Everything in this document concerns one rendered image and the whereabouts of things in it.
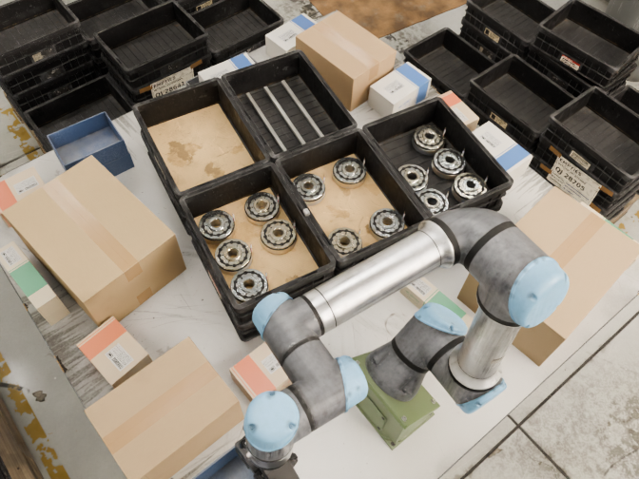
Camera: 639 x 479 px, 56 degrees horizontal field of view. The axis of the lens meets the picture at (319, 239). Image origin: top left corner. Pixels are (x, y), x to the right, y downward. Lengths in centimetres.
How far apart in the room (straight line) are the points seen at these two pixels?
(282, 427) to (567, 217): 123
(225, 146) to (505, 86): 148
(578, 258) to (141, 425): 123
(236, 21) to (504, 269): 236
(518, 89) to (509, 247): 197
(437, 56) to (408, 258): 225
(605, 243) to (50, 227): 155
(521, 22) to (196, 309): 226
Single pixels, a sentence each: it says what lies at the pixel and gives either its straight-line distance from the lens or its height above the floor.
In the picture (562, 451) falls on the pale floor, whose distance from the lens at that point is 256.
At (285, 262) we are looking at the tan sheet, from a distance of 170.
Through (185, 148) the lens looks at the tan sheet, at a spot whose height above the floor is 83.
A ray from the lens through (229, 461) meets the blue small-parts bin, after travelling 126.
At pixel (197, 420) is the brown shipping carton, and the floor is 86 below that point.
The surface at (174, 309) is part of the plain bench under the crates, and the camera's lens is 181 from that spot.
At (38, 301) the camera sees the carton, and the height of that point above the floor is 82.
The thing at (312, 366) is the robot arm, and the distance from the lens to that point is 91.
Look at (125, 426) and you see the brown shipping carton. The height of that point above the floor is 86.
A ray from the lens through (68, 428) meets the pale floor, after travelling 253.
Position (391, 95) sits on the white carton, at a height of 79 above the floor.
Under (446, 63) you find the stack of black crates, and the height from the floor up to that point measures 27.
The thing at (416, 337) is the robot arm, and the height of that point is 101.
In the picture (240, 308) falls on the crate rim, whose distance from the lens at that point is 153.
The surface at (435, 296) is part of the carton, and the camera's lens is 177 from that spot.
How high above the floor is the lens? 230
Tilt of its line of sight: 58 degrees down
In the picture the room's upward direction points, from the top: 3 degrees clockwise
